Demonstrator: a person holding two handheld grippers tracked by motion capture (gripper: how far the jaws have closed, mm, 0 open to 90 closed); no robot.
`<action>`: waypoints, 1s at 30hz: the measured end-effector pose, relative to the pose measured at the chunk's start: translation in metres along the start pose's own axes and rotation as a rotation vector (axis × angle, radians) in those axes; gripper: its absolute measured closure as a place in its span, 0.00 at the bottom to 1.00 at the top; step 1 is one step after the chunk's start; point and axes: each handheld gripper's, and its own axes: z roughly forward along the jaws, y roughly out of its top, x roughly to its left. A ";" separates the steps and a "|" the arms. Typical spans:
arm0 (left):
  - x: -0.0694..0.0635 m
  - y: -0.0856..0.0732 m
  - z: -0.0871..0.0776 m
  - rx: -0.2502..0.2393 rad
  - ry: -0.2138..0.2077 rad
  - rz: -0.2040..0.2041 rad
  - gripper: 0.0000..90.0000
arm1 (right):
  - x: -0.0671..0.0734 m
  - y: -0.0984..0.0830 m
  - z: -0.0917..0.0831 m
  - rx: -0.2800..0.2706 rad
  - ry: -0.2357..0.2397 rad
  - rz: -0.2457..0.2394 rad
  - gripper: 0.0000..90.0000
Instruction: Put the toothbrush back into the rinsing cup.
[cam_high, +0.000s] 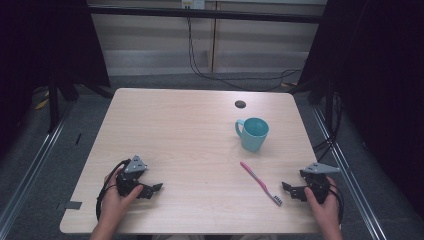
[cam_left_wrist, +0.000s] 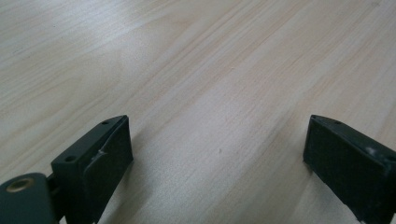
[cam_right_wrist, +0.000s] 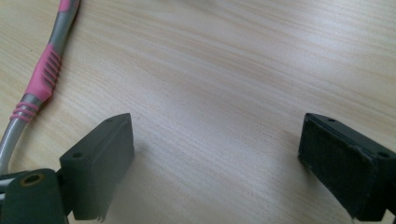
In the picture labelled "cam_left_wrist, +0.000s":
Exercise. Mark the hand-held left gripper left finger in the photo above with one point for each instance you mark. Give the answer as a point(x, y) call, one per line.
point(93, 168)

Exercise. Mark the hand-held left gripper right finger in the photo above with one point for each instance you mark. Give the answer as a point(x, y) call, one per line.
point(348, 165)

